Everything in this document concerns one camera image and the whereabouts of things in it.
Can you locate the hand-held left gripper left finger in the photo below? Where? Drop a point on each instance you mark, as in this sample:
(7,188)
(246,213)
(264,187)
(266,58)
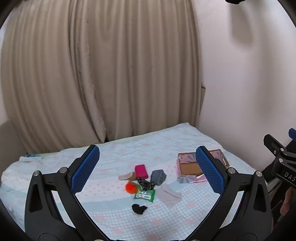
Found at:
(85,171)

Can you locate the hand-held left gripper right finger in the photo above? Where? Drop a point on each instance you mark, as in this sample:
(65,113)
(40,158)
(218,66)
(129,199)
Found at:
(210,172)

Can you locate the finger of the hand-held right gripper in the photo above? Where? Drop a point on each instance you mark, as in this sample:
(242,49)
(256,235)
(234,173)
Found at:
(292,134)
(272,143)

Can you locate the pink cardboard box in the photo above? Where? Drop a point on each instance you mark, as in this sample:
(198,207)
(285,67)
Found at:
(188,170)

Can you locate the pale mauve sock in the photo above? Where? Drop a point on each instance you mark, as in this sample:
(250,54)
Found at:
(168,195)

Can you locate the orange pom-pom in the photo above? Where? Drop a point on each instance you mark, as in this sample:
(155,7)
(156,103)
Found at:
(130,188)

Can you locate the grey sock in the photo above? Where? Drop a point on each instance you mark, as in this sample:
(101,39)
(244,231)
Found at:
(158,177)

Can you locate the black patterned sock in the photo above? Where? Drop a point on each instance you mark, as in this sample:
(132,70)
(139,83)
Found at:
(144,184)

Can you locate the green wet wipes packet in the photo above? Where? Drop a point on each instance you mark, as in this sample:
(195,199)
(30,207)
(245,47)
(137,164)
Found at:
(144,195)

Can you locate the plain black sock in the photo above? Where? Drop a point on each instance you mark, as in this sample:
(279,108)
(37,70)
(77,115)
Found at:
(139,209)

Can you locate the person's right hand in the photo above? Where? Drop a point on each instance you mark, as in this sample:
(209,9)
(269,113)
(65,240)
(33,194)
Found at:
(286,201)

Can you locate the beige sock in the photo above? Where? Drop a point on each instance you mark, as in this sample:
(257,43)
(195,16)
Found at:
(123,177)

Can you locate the brown sock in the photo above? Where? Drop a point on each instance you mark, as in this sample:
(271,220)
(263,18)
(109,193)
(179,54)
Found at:
(133,178)

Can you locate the small blue packet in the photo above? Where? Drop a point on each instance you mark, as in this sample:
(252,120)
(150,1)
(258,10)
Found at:
(32,155)

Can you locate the magenta rectangular pouch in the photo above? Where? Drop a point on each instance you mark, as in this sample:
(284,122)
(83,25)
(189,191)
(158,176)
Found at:
(141,171)

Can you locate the light blue checked blanket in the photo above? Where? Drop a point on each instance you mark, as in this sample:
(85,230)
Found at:
(129,222)

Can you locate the beige padded headboard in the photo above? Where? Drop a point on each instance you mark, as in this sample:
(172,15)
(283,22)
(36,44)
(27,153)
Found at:
(10,143)

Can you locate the beige pleated curtain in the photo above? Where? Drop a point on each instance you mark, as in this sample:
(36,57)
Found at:
(104,69)

